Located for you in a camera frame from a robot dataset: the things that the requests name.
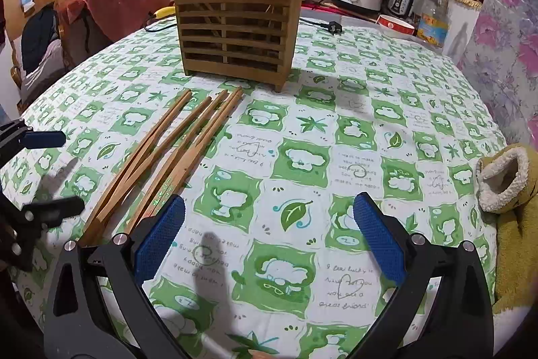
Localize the wooden chopstick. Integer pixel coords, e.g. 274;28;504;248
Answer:
133;86;243;225
124;90;229;233
92;98;211;242
78;89;192;246

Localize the green patterned tablecloth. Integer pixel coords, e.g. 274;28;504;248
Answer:
1;21;505;358

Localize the red cloth covered table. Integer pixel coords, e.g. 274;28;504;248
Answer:
56;0;172;66

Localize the clear plastic oil bottle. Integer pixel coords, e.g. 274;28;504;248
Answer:
417;0;451;48

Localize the red white bowl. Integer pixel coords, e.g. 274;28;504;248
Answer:
377;14;415;36

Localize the wooden utensil holder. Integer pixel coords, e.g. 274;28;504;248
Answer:
174;0;302;91

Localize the black power cable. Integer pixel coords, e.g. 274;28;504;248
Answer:
298;16;344;37

